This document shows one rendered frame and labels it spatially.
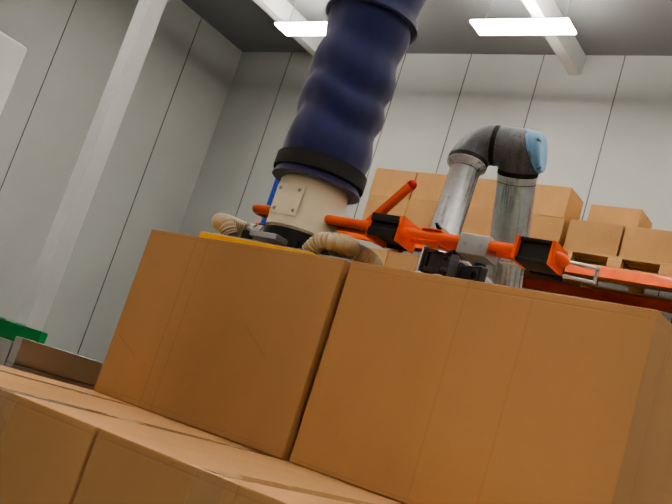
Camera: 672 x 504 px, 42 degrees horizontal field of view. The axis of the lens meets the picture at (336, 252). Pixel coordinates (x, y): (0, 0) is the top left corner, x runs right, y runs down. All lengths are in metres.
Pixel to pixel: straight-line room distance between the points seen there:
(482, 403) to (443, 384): 0.08
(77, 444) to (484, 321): 0.72
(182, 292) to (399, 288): 0.57
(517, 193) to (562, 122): 9.39
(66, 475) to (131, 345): 0.93
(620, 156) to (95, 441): 10.57
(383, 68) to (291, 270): 0.60
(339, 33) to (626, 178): 9.30
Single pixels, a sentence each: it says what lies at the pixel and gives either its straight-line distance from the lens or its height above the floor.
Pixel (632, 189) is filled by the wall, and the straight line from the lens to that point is 11.22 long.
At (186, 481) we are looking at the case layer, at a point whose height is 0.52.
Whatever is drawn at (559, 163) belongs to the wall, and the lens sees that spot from 11.64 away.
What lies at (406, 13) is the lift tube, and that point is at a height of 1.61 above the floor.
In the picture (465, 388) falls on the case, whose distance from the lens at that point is 1.51.
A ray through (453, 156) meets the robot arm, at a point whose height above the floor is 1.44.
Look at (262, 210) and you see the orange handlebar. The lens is 2.15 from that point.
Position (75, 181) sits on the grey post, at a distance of 5.63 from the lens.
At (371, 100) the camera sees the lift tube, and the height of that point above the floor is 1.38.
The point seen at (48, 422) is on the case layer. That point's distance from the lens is 1.20.
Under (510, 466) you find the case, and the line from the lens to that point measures 1.46.
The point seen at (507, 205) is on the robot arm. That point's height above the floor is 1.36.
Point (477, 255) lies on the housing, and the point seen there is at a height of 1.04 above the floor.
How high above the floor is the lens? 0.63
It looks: 11 degrees up
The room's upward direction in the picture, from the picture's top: 18 degrees clockwise
